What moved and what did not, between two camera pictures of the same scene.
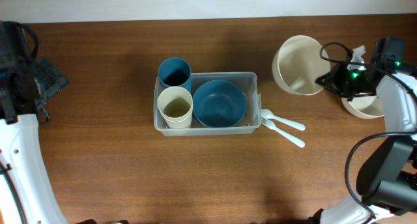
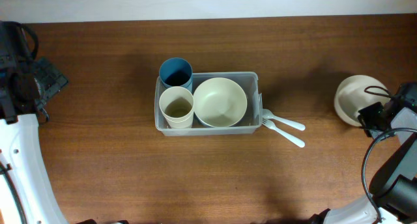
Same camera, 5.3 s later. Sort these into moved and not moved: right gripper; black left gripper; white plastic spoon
Moved: right gripper
Not moved: black left gripper; white plastic spoon
